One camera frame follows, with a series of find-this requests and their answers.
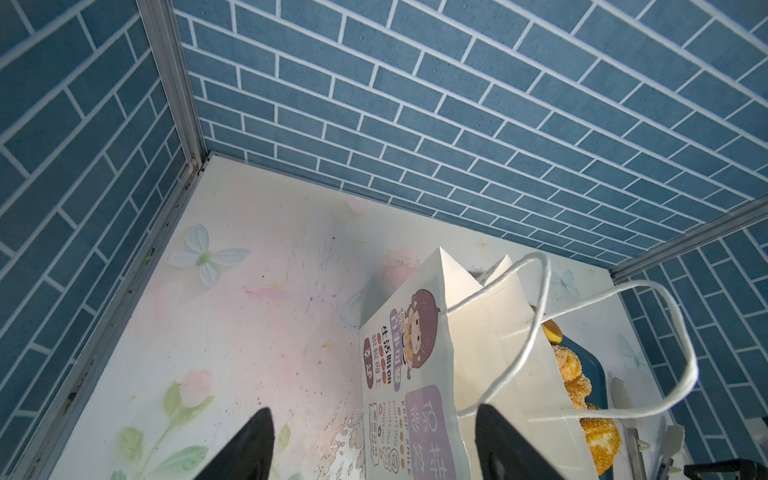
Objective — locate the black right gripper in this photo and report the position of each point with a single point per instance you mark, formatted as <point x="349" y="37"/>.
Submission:
<point x="742" y="468"/>

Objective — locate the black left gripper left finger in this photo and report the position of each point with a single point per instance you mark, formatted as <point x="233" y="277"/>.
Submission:
<point x="248" y="455"/>

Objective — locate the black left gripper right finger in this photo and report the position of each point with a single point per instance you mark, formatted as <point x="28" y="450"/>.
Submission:
<point x="504" y="453"/>

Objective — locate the twisted sugar bread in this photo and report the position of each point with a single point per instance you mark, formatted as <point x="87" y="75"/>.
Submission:
<point x="577" y="385"/>

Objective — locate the white paper bag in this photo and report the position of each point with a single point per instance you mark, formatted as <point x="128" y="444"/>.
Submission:
<point x="446" y="342"/>

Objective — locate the large sesame bread loaf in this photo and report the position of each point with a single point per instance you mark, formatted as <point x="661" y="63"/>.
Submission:
<point x="603" y="439"/>

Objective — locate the small round muffin bread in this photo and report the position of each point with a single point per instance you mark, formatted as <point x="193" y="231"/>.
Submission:
<point x="552" y="332"/>

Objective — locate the dark teal tray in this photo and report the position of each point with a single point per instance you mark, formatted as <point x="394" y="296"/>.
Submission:
<point x="597" y="400"/>

